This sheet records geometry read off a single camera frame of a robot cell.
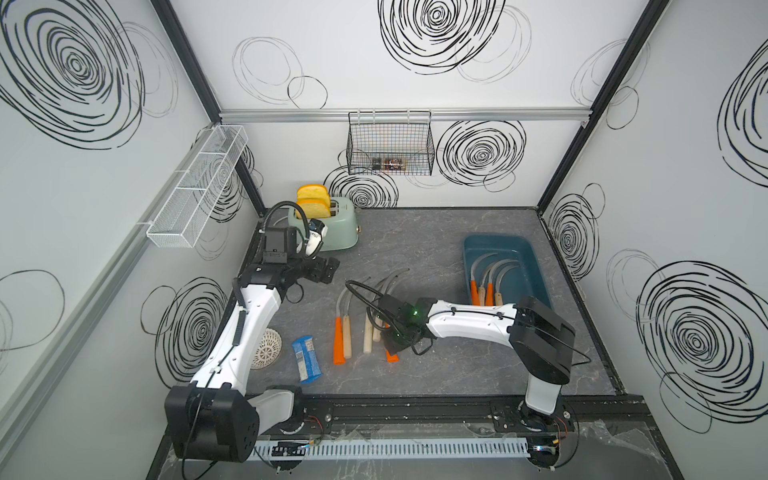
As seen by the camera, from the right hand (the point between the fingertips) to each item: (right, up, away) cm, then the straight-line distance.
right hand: (389, 345), depth 84 cm
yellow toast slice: (-25, +44, +12) cm, 52 cm away
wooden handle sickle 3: (-13, +4, +4) cm, 14 cm away
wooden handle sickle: (+30, +13, +11) cm, 35 cm away
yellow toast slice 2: (-23, +39, +10) cm, 46 cm away
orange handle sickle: (+27, +14, +11) cm, 32 cm away
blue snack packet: (-23, -3, -2) cm, 24 cm away
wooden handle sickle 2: (+35, +12, +10) cm, 38 cm away
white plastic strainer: (-34, -2, 0) cm, 34 cm away
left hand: (-19, +26, -3) cm, 32 cm away
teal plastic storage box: (+43, +15, +16) cm, 48 cm away
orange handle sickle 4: (0, -3, -2) cm, 4 cm away
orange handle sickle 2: (+33, +14, +12) cm, 37 cm away
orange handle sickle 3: (-14, 0, +1) cm, 14 cm away
